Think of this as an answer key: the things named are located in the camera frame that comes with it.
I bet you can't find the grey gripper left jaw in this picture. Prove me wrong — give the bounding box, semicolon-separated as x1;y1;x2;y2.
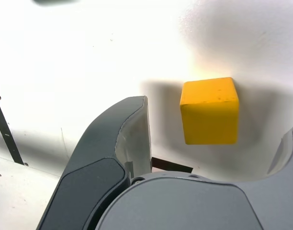
38;95;153;230

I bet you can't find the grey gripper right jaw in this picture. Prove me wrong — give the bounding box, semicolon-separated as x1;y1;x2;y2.
95;124;293;230

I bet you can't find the yellow cube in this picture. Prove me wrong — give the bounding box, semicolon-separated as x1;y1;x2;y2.
179;76;240;145

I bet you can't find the black tape square outline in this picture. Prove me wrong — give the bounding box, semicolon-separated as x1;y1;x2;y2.
151;157;194;173

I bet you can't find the black tape strip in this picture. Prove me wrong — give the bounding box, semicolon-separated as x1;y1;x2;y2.
0;91;25;166

